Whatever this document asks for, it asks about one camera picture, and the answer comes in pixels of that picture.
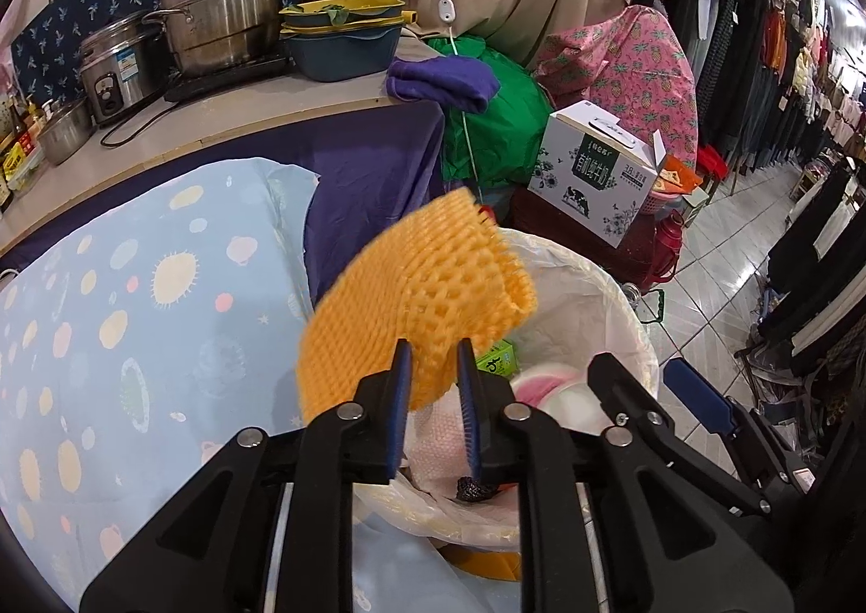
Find red plastic stool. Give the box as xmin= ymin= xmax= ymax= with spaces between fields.
xmin=696 ymin=145 xmax=732 ymax=184

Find dark red storage box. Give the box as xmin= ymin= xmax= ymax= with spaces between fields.
xmin=509 ymin=187 xmax=654 ymax=279

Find pink pineapple print cover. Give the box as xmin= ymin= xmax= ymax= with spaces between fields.
xmin=531 ymin=4 xmax=699 ymax=171

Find row of hanging clothes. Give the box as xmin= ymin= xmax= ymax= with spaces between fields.
xmin=666 ymin=0 xmax=866 ymax=384

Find purple folded cloth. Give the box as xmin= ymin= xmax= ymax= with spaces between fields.
xmin=385 ymin=57 xmax=502 ymax=114

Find steel wool scourer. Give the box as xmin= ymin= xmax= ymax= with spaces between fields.
xmin=456 ymin=476 xmax=498 ymax=502

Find green plastic bag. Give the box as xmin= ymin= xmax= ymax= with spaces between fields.
xmin=426 ymin=35 xmax=552 ymax=188

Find white cord with switch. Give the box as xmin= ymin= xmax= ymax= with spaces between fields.
xmin=426 ymin=0 xmax=484 ymax=195

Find row of condiment bottles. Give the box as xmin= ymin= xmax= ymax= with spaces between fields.
xmin=0 ymin=95 xmax=48 ymax=212

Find black induction cooker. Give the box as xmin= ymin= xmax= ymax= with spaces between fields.
xmin=162 ymin=53 xmax=295 ymax=103

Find yellow rimmed plastic basin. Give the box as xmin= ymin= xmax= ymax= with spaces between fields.
xmin=279 ymin=0 xmax=417 ymax=36

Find light green carton box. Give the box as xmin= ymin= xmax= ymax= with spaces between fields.
xmin=475 ymin=339 xmax=519 ymax=377

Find steel rice cooker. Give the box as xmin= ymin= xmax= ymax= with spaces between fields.
xmin=77 ymin=11 xmax=170 ymax=127

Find pink plastic basket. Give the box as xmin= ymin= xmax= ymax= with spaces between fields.
xmin=646 ymin=153 xmax=705 ymax=215

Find light blue spotted tablecloth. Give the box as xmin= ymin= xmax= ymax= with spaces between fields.
xmin=0 ymin=156 xmax=522 ymax=613

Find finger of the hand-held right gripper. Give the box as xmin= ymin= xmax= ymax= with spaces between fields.
xmin=663 ymin=358 xmax=813 ymax=492
xmin=587 ymin=352 xmax=776 ymax=519

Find small steel lidded pot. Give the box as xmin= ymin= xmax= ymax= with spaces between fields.
xmin=35 ymin=97 xmax=96 ymax=166

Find bin with white liner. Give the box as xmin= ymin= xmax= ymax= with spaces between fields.
xmin=352 ymin=227 xmax=660 ymax=580

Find red bottle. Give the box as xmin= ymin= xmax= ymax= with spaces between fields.
xmin=642 ymin=210 xmax=686 ymax=289

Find white printed carton box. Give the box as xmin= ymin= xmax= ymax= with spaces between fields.
xmin=528 ymin=101 xmax=667 ymax=249

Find white pink round container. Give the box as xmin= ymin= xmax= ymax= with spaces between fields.
xmin=510 ymin=361 xmax=606 ymax=434

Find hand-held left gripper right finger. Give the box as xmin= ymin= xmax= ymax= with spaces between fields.
xmin=456 ymin=338 xmax=792 ymax=613

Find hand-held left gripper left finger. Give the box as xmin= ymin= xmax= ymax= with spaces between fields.
xmin=80 ymin=339 xmax=415 ymax=613

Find orange foam fruit net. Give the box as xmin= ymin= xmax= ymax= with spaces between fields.
xmin=296 ymin=186 xmax=539 ymax=425

